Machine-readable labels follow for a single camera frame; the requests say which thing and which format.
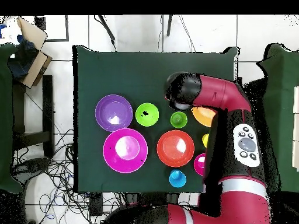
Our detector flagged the small green bowl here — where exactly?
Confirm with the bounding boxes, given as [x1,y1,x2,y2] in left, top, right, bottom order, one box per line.
[135,102,160,127]

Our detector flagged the large pink bowl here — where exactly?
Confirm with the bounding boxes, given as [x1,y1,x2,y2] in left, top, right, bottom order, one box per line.
[102,128,148,174]

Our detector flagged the white box stack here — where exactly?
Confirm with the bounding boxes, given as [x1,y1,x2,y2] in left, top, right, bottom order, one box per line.
[291,85,299,173]

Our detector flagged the large orange bowl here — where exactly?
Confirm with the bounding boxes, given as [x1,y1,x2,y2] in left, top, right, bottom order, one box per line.
[190,106,218,128]

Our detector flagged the dark green table cloth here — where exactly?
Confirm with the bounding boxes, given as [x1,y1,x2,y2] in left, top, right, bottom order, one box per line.
[72,44,240,194]

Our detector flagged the black stool frame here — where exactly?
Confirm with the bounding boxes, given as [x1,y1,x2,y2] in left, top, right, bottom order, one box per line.
[12,74,55,159]

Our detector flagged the wide purple bowl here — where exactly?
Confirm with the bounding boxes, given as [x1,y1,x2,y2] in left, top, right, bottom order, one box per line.
[95,94,134,133]

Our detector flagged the black power adapter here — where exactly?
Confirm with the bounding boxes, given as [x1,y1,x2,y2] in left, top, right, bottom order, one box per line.
[89,192,104,217]

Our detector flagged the black square frame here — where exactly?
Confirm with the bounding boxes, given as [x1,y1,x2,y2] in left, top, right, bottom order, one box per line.
[34,15,70,43]

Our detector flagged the small crimson bowl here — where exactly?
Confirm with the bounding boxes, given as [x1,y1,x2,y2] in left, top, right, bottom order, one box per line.
[193,153,207,177]

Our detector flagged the wide red bowl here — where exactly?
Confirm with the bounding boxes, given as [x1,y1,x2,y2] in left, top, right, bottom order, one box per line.
[157,129,195,168]

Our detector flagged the blue cup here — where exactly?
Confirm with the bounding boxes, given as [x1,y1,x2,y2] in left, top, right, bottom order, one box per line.
[169,169,187,188]

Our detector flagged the green cloth covered table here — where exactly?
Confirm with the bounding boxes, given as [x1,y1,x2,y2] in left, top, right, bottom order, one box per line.
[0,43,24,194]
[256,43,299,193]

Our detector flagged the green cup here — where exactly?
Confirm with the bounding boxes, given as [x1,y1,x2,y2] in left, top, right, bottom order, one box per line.
[170,111,188,129]

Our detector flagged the dark blue fabric bundle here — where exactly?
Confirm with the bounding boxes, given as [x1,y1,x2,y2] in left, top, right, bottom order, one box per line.
[8,34,39,80]

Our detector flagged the tangle of black cables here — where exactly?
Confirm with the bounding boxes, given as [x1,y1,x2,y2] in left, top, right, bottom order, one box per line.
[12,128,124,224]

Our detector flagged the black tripod leg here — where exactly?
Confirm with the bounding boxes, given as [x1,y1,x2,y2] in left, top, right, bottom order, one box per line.
[166,15,174,37]
[93,15,118,53]

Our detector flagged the yellow cup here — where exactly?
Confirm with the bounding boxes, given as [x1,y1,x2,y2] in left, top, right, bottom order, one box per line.
[201,133,210,149]

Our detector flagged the cardboard box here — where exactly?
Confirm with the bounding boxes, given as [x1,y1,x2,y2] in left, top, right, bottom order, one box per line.
[15,16,53,89]

